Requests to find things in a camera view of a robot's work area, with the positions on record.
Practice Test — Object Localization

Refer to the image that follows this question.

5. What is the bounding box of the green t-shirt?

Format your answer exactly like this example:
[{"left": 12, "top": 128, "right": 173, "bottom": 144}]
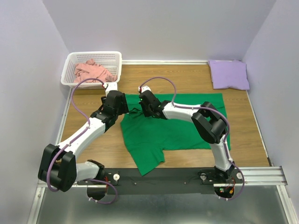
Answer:
[{"left": 120, "top": 93, "right": 232, "bottom": 177}]

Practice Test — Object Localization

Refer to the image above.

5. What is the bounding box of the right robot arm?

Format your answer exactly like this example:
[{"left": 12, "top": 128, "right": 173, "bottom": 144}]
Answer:
[{"left": 139, "top": 86, "right": 235, "bottom": 182}]

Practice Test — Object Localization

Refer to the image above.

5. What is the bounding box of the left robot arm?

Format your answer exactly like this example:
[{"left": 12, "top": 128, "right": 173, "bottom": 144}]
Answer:
[{"left": 38, "top": 90, "right": 128, "bottom": 192}]

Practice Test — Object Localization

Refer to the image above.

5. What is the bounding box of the pink t-shirt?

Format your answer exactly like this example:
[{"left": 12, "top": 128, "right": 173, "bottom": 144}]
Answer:
[{"left": 73, "top": 59, "right": 117, "bottom": 83}]

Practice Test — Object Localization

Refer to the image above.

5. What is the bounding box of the white plastic basket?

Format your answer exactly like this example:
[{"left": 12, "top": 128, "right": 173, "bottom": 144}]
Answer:
[{"left": 60, "top": 51, "right": 122, "bottom": 89}]

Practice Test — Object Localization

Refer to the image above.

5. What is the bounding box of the folded purple t-shirt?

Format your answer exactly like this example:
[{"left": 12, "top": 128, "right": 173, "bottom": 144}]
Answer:
[{"left": 208, "top": 60, "right": 250, "bottom": 91}]

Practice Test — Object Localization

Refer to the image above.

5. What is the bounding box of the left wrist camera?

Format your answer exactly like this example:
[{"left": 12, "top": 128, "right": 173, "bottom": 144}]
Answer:
[{"left": 102, "top": 82, "right": 118, "bottom": 96}]

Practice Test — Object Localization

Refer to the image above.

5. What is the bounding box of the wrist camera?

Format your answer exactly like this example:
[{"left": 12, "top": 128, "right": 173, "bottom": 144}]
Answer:
[
  {"left": 138, "top": 85, "right": 151, "bottom": 94},
  {"left": 102, "top": 82, "right": 118, "bottom": 96}
]

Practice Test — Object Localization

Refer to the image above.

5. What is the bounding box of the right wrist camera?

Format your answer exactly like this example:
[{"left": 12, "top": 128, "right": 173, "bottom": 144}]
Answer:
[{"left": 138, "top": 85, "right": 151, "bottom": 94}]

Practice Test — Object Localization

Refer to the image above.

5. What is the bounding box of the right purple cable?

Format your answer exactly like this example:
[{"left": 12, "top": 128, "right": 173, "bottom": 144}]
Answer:
[{"left": 139, "top": 77, "right": 245, "bottom": 201}]

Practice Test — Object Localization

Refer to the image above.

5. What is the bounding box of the purple cable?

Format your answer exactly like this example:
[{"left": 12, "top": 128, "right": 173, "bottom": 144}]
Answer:
[
  {"left": 139, "top": 77, "right": 245, "bottom": 201},
  {"left": 46, "top": 78, "right": 107, "bottom": 193}
]

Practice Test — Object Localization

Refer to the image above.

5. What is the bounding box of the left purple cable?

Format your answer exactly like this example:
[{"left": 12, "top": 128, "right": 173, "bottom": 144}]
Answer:
[{"left": 46, "top": 78, "right": 107, "bottom": 193}]

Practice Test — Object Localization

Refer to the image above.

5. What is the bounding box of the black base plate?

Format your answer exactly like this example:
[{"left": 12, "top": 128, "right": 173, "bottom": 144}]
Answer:
[{"left": 76, "top": 168, "right": 243, "bottom": 198}]

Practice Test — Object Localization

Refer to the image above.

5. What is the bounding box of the aluminium rail frame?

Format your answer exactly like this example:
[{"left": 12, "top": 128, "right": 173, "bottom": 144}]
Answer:
[{"left": 38, "top": 65, "right": 298, "bottom": 224}]

